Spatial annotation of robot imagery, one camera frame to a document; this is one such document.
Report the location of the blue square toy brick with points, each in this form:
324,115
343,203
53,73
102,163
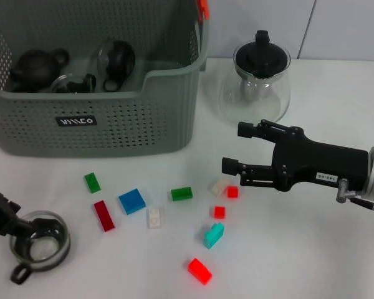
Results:
132,202

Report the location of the dark clay teapot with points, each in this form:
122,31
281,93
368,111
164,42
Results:
34,68

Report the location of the small red toy brick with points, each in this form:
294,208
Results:
232,192
219,212

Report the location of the bright red sloped toy brick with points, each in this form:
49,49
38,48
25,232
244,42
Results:
199,271

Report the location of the long dark red toy brick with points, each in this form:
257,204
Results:
104,216

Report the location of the glass teacup with black holder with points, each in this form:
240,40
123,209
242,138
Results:
118,60
43,249
74,85

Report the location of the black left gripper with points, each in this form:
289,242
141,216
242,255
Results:
1,211

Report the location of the green translucent toy brick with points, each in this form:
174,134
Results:
93,183
180,194

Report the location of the clear glass teapot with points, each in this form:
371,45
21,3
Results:
255,109

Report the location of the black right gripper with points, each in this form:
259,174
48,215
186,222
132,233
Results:
318,162

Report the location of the black teapot lid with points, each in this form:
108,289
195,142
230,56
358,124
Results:
261,56

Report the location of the teal toy brick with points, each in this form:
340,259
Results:
213,236

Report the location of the white translucent toy brick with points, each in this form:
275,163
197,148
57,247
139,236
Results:
218,187
154,218

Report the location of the grey perforated storage bin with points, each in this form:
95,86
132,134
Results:
112,124

